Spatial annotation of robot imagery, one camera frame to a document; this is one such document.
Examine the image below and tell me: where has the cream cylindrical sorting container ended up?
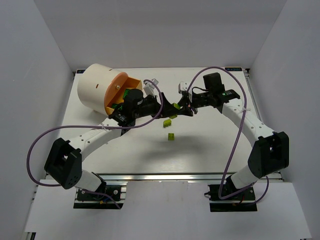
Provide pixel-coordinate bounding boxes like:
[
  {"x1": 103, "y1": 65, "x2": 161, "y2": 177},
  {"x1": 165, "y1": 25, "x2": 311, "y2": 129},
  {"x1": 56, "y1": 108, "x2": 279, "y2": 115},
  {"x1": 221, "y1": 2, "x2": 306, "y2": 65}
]
[{"x1": 77, "y1": 63, "x2": 128, "y2": 116}]

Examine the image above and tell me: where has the long lime lego brick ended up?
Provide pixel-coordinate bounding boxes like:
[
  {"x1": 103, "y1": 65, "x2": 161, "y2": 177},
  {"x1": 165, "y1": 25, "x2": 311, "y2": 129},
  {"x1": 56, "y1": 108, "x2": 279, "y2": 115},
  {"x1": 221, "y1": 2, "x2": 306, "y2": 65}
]
[{"x1": 172, "y1": 103, "x2": 181, "y2": 110}]

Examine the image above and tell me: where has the green three-stud lego plate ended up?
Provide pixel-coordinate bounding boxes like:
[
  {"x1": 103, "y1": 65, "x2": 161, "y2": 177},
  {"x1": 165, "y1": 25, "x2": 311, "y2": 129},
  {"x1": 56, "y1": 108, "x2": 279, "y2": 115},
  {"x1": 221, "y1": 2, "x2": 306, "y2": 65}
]
[{"x1": 122, "y1": 88, "x2": 131, "y2": 100}]

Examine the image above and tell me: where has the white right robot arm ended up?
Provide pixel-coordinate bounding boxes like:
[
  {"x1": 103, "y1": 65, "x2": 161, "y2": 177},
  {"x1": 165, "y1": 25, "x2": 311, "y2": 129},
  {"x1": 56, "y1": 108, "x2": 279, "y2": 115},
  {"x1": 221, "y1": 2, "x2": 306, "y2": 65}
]
[{"x1": 178, "y1": 72, "x2": 289, "y2": 200}]

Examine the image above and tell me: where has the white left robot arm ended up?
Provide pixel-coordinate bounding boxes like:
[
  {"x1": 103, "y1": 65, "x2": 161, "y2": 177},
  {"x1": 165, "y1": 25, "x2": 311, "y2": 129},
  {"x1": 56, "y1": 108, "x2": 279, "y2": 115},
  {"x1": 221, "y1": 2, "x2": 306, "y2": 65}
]
[{"x1": 44, "y1": 89, "x2": 179, "y2": 193}]

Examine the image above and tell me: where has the lime curved lego brick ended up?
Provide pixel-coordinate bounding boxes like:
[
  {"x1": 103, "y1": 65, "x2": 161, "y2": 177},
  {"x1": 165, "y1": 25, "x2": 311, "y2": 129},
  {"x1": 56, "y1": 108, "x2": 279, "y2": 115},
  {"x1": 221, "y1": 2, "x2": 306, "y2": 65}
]
[{"x1": 163, "y1": 118, "x2": 172, "y2": 128}]

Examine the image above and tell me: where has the lime square lego brick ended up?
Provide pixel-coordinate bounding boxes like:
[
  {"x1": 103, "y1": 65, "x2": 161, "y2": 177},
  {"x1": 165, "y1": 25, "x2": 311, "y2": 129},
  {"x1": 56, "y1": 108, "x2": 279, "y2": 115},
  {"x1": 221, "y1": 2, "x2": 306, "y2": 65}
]
[{"x1": 167, "y1": 133, "x2": 175, "y2": 141}]

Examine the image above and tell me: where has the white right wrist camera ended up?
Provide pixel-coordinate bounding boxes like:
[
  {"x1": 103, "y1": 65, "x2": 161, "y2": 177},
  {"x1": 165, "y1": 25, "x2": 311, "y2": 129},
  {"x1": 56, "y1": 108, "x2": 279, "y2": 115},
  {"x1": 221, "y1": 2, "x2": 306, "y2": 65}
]
[{"x1": 178, "y1": 81, "x2": 192, "y2": 98}]

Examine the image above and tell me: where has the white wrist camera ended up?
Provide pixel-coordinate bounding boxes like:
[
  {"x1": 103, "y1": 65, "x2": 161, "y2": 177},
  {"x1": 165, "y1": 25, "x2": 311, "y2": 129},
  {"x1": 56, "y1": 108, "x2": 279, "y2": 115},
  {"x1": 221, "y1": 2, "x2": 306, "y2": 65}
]
[
  {"x1": 143, "y1": 78, "x2": 159, "y2": 97},
  {"x1": 178, "y1": 81, "x2": 192, "y2": 98}
]

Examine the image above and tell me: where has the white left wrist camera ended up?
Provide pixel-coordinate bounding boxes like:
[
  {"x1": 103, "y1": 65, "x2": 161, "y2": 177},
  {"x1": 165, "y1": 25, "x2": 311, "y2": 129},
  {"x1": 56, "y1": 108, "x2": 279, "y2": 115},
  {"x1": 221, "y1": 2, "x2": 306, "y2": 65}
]
[{"x1": 143, "y1": 78, "x2": 159, "y2": 97}]

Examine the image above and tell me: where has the aluminium table edge rail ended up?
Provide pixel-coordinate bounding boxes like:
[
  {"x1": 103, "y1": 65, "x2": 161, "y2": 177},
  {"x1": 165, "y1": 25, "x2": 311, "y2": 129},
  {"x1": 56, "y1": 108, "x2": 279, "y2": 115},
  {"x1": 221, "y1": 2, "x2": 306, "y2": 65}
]
[{"x1": 99, "y1": 173, "x2": 223, "y2": 182}]

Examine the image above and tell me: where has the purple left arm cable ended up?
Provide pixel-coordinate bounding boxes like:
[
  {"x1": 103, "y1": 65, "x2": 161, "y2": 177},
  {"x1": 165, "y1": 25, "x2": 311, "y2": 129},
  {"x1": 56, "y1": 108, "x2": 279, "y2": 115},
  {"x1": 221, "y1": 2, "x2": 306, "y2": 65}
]
[{"x1": 26, "y1": 79, "x2": 166, "y2": 210}]

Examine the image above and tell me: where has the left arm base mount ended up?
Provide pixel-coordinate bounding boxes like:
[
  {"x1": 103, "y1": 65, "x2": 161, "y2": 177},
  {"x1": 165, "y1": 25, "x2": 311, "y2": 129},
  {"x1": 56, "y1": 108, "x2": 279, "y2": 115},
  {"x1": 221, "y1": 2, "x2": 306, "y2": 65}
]
[{"x1": 73, "y1": 181, "x2": 127, "y2": 210}]

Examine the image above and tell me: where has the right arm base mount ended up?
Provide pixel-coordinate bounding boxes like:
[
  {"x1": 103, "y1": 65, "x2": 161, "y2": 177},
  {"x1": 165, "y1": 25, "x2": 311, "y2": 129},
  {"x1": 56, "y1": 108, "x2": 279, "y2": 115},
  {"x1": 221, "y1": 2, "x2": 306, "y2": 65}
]
[{"x1": 204, "y1": 184, "x2": 258, "y2": 213}]

